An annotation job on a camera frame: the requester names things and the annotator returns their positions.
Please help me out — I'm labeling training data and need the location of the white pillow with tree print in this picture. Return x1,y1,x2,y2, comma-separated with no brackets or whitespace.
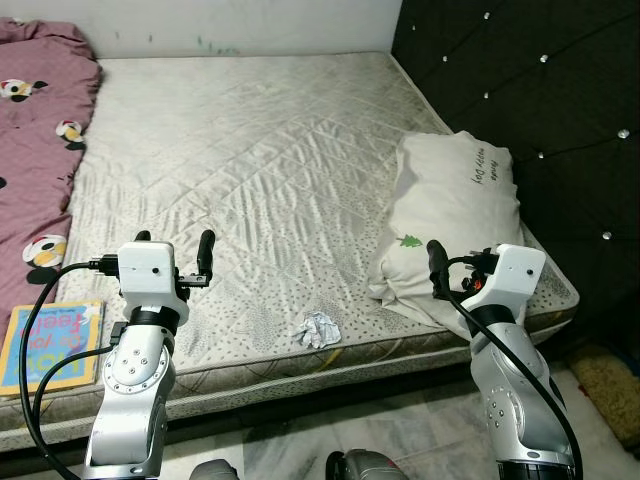
365,130,526,336

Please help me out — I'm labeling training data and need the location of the blue children's book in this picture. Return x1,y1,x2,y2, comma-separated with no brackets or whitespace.
0,300,106,398

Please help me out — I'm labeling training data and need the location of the white quilted mattress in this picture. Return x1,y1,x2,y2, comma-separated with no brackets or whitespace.
0,50,581,451

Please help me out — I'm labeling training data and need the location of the crumpled white paper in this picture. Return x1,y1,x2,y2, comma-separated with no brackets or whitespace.
292,311,339,349

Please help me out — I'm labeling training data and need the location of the pink cartoon print blanket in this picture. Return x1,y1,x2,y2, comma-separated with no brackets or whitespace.
0,18,101,311

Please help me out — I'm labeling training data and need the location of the brown floor mat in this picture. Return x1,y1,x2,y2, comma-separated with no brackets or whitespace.
565,345,640,421

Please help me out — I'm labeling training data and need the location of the grey robot left leg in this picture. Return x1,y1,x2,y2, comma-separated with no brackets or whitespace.
190,460,241,480

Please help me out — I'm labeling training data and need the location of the grey robot leg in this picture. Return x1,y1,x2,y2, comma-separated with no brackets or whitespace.
325,450,411,480
190,460,241,480

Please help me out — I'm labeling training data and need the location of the grey robot right leg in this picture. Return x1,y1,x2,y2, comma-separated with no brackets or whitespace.
325,450,411,480

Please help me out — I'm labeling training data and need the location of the black tufted headboard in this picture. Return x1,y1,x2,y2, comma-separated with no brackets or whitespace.
390,0,640,361

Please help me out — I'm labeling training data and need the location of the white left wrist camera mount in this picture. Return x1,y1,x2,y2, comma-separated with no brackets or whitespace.
117,241,191,301

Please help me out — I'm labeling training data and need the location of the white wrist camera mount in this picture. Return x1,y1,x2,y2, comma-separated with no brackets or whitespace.
117,241,191,301
480,244,548,313

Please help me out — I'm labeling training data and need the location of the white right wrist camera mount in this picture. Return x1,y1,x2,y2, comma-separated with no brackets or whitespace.
480,244,548,313

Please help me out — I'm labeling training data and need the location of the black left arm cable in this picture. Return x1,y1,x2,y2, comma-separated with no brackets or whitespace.
18,258,123,480

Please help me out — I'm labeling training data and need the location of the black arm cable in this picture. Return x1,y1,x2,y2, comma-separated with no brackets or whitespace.
18,258,123,480
445,255,586,480

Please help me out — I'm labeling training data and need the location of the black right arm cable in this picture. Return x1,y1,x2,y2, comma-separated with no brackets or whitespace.
445,255,586,480

